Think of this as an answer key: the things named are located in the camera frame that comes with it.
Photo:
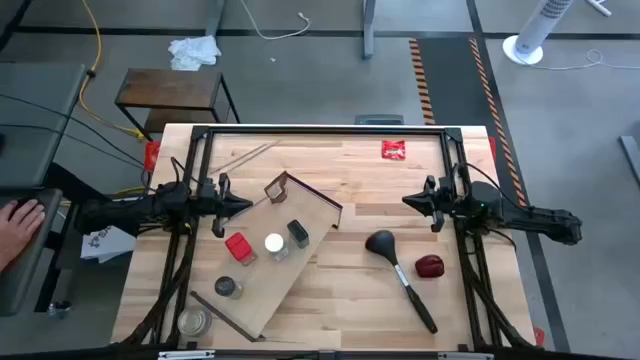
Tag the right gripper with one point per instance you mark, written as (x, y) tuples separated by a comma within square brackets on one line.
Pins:
[(442, 202)]

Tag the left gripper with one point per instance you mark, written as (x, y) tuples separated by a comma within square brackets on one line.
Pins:
[(220, 210)]

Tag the red-lid spice jar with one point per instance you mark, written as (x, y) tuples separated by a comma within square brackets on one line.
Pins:
[(238, 246)]

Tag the white-lid spice jar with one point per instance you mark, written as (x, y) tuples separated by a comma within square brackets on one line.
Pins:
[(274, 243)]

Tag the black ladle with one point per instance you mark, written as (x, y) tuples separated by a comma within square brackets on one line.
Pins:
[(380, 242)]

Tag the dark rectangular spice tin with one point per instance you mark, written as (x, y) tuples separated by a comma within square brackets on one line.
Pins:
[(298, 231)]

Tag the wooden shelf black metal legs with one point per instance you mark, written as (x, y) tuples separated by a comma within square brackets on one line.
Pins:
[(280, 272)]

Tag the black-lid glass spice jar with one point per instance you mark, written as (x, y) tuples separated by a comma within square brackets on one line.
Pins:
[(225, 286)]

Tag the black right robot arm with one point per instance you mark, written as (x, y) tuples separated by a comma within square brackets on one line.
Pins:
[(530, 217)]

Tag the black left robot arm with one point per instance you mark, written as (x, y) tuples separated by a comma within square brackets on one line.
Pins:
[(125, 212)]

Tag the red sauce packet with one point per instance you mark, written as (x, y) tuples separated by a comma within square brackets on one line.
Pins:
[(393, 149)]

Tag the dark red bell pepper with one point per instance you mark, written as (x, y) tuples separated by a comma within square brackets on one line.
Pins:
[(429, 266)]

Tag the red clamp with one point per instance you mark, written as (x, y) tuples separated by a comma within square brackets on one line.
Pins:
[(493, 147), (152, 155), (538, 336)]

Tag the grey control box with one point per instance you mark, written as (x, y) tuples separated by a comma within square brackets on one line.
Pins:
[(378, 119)]

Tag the black mat orange striped edges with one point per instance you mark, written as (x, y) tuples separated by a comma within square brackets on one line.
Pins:
[(450, 80)]

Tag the white printed paper bag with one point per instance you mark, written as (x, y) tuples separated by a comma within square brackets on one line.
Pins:
[(107, 245)]

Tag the brown wooden side table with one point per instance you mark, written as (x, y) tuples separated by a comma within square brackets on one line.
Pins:
[(165, 87)]

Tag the crumpled white cloth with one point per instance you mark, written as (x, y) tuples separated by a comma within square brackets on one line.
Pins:
[(194, 52)]

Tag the black desk base bar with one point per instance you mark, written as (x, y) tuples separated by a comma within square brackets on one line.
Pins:
[(62, 177)]

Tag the grey table leg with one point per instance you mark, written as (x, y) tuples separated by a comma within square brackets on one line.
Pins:
[(369, 30), (216, 17)]

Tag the white tower fan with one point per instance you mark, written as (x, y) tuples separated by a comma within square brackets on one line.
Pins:
[(532, 35)]

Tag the silver caster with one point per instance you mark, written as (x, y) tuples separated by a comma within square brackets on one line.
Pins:
[(59, 309)]

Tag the large grey desk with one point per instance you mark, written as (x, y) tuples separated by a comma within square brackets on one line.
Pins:
[(35, 145)]

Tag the grey metal bar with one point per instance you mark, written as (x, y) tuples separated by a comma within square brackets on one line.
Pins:
[(631, 155)]

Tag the person's hand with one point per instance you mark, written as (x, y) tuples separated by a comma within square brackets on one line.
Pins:
[(17, 227)]

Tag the narrow grey desk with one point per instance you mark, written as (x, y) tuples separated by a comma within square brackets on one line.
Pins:
[(20, 290)]

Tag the white plastic object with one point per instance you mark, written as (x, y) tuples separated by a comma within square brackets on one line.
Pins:
[(600, 7)]

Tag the black aluminium rig frame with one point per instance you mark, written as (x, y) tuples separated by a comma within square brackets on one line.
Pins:
[(325, 130)]

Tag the silver bracket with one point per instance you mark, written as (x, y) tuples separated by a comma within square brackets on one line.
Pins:
[(465, 356), (186, 355)]

